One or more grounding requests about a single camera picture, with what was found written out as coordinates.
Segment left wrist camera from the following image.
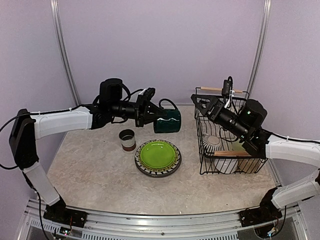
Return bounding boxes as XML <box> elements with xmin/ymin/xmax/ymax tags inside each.
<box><xmin>98</xmin><ymin>78</ymin><xmax>156</xmax><ymax>108</ymax></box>

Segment black wire dish rack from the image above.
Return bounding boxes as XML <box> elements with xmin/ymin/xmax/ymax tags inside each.
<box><xmin>191</xmin><ymin>88</ymin><xmax>270</xmax><ymax>175</ymax></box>

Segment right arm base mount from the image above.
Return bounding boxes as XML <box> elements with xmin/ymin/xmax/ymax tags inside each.
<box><xmin>238</xmin><ymin>207</ymin><xmax>283</xmax><ymax>228</ymax></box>

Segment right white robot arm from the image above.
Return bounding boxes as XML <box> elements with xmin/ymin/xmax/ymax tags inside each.
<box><xmin>190</xmin><ymin>94</ymin><xmax>320</xmax><ymax>222</ymax></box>

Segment striped black white cup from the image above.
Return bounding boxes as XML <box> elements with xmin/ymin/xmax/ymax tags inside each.
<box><xmin>202</xmin><ymin>133</ymin><xmax>223</xmax><ymax>155</ymax></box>

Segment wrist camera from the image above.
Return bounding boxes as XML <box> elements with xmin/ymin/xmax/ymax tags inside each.
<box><xmin>98</xmin><ymin>78</ymin><xmax>156</xmax><ymax>108</ymax></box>
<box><xmin>221</xmin><ymin>76</ymin><xmax>268</xmax><ymax>128</ymax></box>

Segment white plate dark stripes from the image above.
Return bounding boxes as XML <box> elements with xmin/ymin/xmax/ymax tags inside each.
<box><xmin>134</xmin><ymin>139</ymin><xmax>182</xmax><ymax>172</ymax></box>

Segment lime green plate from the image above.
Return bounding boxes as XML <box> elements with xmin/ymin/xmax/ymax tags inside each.
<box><xmin>139</xmin><ymin>141</ymin><xmax>176</xmax><ymax>170</ymax></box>

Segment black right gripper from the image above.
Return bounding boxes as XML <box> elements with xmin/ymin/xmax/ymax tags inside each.
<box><xmin>191</xmin><ymin>93</ymin><xmax>250</xmax><ymax>140</ymax></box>

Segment light green cup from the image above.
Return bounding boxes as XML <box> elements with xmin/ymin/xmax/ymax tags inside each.
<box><xmin>231</xmin><ymin>141</ymin><xmax>245</xmax><ymax>151</ymax></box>

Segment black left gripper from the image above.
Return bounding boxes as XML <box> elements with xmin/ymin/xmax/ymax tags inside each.
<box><xmin>110</xmin><ymin>94</ymin><xmax>168</xmax><ymax>127</ymax></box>

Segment grey reindeer plate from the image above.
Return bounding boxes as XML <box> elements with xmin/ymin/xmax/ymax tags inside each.
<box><xmin>134</xmin><ymin>160</ymin><xmax>182</xmax><ymax>178</ymax></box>

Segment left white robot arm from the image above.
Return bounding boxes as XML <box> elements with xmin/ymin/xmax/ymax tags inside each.
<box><xmin>0</xmin><ymin>94</ymin><xmax>166</xmax><ymax>223</ymax></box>

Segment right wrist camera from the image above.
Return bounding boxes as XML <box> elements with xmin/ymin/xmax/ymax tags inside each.
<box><xmin>221</xmin><ymin>76</ymin><xmax>268</xmax><ymax>128</ymax></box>

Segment dark green mug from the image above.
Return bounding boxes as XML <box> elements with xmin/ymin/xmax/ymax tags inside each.
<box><xmin>153</xmin><ymin>98</ymin><xmax>182</xmax><ymax>134</ymax></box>

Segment beige cup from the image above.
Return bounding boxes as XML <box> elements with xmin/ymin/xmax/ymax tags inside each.
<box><xmin>238</xmin><ymin>158</ymin><xmax>260</xmax><ymax>174</ymax></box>

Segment yellow green woven plate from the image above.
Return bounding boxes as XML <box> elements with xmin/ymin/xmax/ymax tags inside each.
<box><xmin>137</xmin><ymin>140</ymin><xmax>179</xmax><ymax>172</ymax></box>

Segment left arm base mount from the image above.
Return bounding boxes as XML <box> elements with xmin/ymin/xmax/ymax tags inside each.
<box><xmin>43</xmin><ymin>208</ymin><xmax>88</xmax><ymax>228</ymax></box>

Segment brown white small bowl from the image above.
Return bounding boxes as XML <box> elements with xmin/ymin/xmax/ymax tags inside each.
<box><xmin>118</xmin><ymin>129</ymin><xmax>136</xmax><ymax>152</ymax></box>

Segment aluminium front rail frame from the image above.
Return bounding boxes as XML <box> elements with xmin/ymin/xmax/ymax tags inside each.
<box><xmin>13</xmin><ymin>198</ymin><xmax>311</xmax><ymax>240</ymax></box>

